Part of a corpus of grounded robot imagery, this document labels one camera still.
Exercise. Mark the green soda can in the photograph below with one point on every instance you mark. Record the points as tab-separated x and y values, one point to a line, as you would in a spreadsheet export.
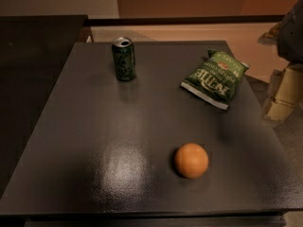
124	60

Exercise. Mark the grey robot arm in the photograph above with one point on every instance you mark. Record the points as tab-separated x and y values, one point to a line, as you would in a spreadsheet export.
287	35

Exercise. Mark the orange fruit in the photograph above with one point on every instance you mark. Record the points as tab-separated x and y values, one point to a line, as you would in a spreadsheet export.
191	161

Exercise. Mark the green chip bag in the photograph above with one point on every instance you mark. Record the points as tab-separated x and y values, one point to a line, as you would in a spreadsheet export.
216	80

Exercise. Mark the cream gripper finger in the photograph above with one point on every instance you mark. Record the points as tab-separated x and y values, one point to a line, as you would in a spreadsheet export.
285	92

